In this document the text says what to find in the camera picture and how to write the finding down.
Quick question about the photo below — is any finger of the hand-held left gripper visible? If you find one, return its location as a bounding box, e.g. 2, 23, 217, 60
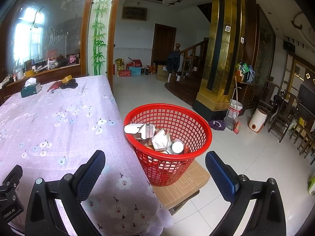
2, 165, 23, 197

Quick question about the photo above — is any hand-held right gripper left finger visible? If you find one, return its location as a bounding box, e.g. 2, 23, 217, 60
25, 150, 106, 236

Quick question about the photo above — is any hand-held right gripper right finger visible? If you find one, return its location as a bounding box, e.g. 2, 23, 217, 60
205, 151, 287, 236

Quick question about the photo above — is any red plastic basket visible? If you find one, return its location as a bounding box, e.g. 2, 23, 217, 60
123, 104, 213, 187

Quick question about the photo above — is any white medicine box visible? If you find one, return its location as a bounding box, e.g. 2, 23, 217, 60
124, 123, 156, 140

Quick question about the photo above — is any orange medicine box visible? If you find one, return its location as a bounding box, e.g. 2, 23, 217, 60
142, 141, 158, 151

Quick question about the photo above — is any flat cardboard box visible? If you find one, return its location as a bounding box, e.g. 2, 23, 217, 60
151, 160, 210, 208

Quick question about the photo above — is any broom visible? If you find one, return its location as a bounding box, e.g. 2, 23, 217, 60
231, 76, 243, 134

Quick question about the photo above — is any purple mop head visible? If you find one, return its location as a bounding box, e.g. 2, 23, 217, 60
209, 119, 226, 131

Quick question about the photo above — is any white cylindrical container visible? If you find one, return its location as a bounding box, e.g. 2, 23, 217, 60
248, 108, 268, 133

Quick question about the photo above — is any white bucket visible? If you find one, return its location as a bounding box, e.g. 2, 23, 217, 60
226, 99, 243, 121

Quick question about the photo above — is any wooden chair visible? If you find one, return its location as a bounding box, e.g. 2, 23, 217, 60
252, 79, 282, 126
268, 92, 302, 143

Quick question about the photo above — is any teal tissue box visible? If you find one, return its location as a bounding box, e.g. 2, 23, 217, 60
20, 82, 41, 98

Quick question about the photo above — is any dark red flat packet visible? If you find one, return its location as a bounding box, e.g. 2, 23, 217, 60
47, 81, 62, 92

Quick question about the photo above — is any wooden staircase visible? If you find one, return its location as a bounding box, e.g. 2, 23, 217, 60
164, 38, 209, 106

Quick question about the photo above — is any blue bag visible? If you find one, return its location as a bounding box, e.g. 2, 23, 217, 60
246, 65, 255, 83

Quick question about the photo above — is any wooden sideboard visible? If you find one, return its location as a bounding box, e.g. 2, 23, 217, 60
0, 63, 82, 104

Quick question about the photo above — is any gold gift bag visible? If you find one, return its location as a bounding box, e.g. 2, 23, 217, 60
115, 58, 125, 75

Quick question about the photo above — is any brown cardboard box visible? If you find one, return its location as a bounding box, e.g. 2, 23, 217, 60
157, 65, 170, 83

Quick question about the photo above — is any gold column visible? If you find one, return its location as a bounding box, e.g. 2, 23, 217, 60
193, 0, 246, 120

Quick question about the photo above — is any dark hanging jacket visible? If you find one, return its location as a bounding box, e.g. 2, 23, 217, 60
166, 51, 182, 74

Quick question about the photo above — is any dark wooden door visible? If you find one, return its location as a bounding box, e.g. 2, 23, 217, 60
151, 24, 177, 67

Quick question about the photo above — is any etched glass partition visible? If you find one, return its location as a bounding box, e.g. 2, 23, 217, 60
0, 0, 123, 84

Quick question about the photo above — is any bamboo wall decal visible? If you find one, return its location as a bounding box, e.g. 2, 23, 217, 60
91, 0, 110, 75

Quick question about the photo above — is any framed wall picture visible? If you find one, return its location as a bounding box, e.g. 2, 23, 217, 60
121, 6, 148, 21

